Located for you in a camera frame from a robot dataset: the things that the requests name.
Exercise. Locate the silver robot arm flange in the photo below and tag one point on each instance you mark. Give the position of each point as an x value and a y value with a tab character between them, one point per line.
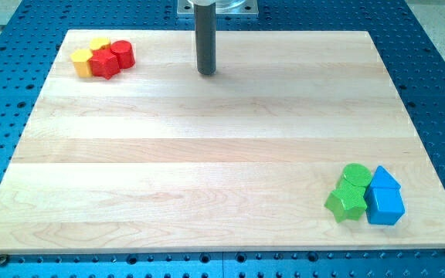
224	8

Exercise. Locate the yellow hexagon block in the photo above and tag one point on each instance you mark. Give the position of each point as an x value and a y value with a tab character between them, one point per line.
80	59

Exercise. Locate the light wooden board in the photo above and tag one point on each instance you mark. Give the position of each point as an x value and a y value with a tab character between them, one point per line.
160	159

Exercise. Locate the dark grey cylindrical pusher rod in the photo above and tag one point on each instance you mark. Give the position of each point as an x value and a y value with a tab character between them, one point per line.
205	36

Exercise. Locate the red cylinder block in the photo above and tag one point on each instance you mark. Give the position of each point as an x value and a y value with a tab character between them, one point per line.
123	50

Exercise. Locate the green cylinder block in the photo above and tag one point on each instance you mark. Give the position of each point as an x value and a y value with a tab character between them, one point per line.
355	174

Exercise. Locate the green star block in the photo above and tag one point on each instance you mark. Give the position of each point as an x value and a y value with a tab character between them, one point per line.
346	201

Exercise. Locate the red star block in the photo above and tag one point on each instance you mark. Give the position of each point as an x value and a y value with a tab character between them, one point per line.
104	63

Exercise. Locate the yellow round block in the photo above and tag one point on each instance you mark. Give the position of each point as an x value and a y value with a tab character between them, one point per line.
99	43

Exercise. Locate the blue triangle block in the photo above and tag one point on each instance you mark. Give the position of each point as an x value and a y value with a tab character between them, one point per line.
383	179

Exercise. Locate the blue cube block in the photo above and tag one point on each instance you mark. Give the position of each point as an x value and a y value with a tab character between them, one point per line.
385	206

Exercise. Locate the blue perforated metal base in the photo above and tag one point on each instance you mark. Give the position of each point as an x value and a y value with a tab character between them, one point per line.
33	31

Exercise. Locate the left board clamp screw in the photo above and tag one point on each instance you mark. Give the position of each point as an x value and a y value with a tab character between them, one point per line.
4	259

